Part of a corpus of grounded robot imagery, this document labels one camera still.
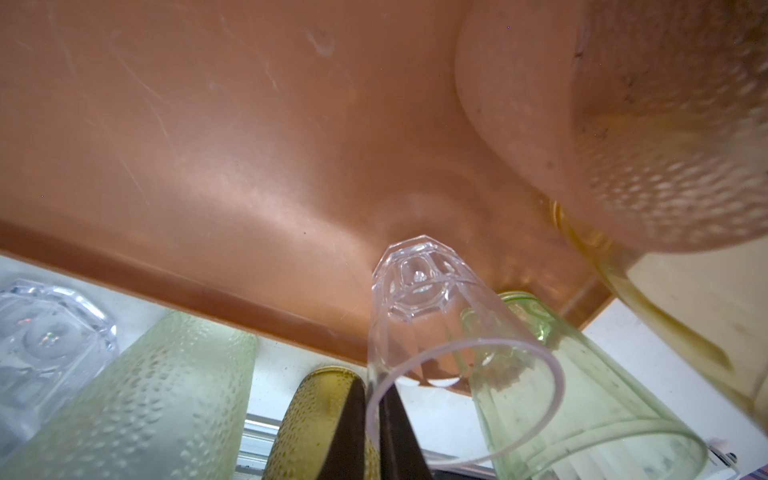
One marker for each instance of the yellow faceted glass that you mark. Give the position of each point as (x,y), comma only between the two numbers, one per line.
(710,307)

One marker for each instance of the small clear glass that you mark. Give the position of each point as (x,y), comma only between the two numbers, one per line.
(416,344)

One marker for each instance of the olive glass front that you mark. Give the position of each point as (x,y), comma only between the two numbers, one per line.
(304,438)

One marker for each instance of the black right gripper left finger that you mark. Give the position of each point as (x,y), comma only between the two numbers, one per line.
(346,455)

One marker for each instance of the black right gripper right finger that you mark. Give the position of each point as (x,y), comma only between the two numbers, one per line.
(400,455)

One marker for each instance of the pale green glass front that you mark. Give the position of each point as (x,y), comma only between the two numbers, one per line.
(172,406)

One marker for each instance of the bright green faceted glass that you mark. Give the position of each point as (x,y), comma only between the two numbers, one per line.
(576,396)

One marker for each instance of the orange brown plastic tray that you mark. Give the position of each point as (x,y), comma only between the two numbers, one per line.
(251,161)

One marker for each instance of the pink textured glass front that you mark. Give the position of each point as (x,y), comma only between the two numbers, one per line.
(645,119)

